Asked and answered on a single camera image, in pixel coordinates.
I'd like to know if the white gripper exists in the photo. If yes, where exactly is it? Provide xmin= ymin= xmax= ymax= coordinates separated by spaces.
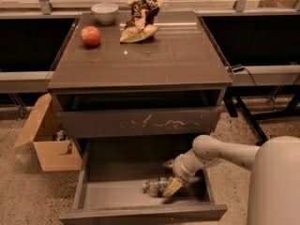
xmin=162 ymin=153 xmax=203 ymax=198

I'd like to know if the clear plastic water bottle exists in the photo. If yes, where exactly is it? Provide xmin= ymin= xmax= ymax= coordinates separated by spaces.
xmin=142 ymin=175 xmax=203 ymax=198

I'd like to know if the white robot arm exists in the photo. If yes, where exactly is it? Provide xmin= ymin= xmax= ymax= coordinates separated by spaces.
xmin=163 ymin=135 xmax=300 ymax=225

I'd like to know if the scratched top drawer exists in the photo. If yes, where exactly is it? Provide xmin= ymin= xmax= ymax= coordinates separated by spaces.
xmin=56 ymin=91 xmax=220 ymax=138

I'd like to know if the open middle drawer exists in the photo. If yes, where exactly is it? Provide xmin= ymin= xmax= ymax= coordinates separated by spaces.
xmin=59 ymin=134 xmax=227 ymax=225

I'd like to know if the grey drawer cabinet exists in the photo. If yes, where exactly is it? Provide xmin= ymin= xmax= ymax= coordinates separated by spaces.
xmin=48 ymin=11 xmax=233 ymax=152

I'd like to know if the can in cardboard box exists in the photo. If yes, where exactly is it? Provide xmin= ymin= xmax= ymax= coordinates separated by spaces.
xmin=53 ymin=130 xmax=67 ymax=141

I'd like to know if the open cardboard box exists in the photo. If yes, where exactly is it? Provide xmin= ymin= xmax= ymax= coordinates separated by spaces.
xmin=14 ymin=94 xmax=82 ymax=172

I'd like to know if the crumpled brown chip bag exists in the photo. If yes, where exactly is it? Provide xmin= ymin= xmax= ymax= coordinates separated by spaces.
xmin=120 ymin=0 xmax=163 ymax=43

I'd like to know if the red apple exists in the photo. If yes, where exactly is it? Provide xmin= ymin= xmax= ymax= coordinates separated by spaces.
xmin=81 ymin=26 xmax=100 ymax=47

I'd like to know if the white ceramic bowl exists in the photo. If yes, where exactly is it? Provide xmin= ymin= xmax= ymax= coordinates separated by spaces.
xmin=91 ymin=3 xmax=118 ymax=24

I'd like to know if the black rolling stand frame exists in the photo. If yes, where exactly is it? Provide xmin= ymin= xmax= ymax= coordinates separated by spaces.
xmin=223 ymin=85 xmax=300 ymax=145

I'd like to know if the black power adapter with cable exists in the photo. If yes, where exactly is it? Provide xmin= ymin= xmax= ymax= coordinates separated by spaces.
xmin=227 ymin=64 xmax=257 ymax=86

